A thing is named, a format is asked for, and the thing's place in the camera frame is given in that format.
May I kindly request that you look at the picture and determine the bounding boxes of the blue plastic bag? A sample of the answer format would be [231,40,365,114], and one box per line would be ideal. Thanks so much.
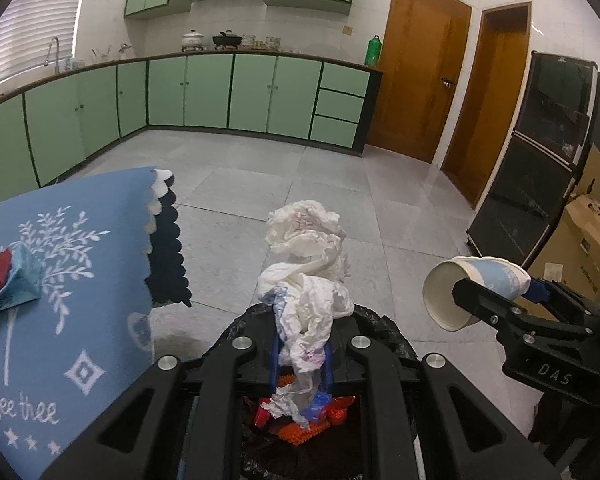
[300,392,333,423]

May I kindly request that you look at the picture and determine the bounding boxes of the white paper cup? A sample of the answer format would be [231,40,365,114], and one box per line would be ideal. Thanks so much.
[422,256,531,332]

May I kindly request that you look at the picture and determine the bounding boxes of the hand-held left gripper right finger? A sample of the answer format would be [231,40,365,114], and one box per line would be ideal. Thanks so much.
[322,332,563,480]

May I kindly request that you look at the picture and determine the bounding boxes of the flat cardboard box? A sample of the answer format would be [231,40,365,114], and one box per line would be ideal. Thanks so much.
[575,142,600,201]

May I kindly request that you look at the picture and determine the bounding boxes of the window blind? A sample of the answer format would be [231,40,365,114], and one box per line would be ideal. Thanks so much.
[0,0,93,93]

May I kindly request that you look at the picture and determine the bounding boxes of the wooden door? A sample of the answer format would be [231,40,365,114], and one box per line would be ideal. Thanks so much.
[440,2,532,209]
[367,0,473,163]

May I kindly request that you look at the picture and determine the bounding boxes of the white paper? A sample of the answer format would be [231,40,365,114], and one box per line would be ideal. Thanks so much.
[254,200,355,428]

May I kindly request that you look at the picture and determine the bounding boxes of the trash bin with black bag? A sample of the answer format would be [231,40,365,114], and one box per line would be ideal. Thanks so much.
[200,302,423,480]

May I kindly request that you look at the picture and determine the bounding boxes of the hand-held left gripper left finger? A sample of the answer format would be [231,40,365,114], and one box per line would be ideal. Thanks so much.
[42,332,282,480]

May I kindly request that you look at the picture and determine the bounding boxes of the black glass cabinet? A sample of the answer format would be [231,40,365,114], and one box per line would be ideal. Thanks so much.
[467,51,600,271]

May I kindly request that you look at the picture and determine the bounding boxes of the black wok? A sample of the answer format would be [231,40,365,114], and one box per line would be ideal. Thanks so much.
[211,31,243,50]

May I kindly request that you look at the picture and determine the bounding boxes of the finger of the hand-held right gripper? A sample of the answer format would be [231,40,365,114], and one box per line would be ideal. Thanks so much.
[452,277,596,351]
[522,280,600,323]

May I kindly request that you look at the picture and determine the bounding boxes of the teal crumpled wrapper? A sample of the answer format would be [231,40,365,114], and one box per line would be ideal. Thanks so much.
[0,245,46,333]

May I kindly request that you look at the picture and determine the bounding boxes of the green lower kitchen cabinets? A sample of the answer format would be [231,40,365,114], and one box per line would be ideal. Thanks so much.
[0,52,383,208]

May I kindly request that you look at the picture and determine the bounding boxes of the blue printed table mat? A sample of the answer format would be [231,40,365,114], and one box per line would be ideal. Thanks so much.
[0,166,163,461]

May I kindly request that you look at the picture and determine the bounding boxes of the orange knitted cloth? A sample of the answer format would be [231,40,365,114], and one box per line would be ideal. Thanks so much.
[275,372,331,446]

